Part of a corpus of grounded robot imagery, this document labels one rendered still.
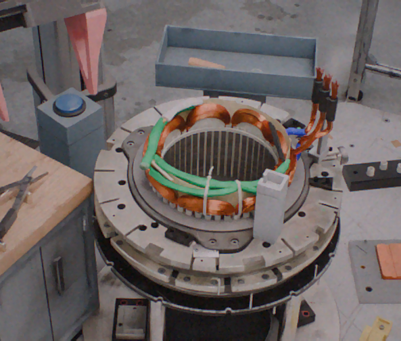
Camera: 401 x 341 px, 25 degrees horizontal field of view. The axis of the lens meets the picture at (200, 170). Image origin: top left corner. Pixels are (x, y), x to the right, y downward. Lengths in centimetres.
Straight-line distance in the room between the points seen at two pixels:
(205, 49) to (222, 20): 194
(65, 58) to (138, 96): 154
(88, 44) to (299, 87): 65
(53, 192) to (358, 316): 53
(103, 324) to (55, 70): 44
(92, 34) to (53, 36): 71
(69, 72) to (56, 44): 6
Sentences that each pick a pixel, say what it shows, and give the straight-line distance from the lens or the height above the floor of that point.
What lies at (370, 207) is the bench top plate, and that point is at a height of 78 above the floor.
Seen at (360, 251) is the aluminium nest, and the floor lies 80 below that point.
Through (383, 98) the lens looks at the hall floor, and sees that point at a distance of 314.
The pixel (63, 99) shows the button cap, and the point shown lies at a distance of 137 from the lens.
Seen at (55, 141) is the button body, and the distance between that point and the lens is 138.
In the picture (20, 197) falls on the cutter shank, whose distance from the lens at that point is 115.
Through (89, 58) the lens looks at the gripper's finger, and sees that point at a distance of 81.
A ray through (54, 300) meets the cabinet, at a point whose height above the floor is 90.
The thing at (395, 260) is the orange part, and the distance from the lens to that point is 149.
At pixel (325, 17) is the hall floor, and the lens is 350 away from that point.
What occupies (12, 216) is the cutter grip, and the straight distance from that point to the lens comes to 113.
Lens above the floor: 189
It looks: 43 degrees down
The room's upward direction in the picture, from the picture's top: 2 degrees clockwise
